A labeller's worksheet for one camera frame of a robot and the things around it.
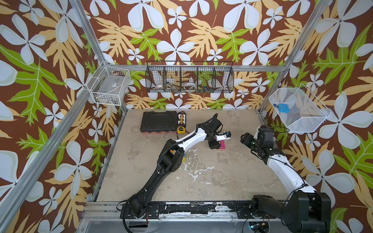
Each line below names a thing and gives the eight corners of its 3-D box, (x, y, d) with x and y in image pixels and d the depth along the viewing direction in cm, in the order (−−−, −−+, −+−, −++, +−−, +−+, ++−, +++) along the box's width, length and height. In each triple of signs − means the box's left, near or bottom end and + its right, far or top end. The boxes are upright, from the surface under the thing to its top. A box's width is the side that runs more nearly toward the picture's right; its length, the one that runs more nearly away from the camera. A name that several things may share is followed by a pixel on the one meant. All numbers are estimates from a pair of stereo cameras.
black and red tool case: (140, 135, 106) (138, 130, 102) (144, 115, 119) (143, 110, 114) (177, 135, 106) (176, 130, 102) (177, 115, 119) (177, 110, 114)
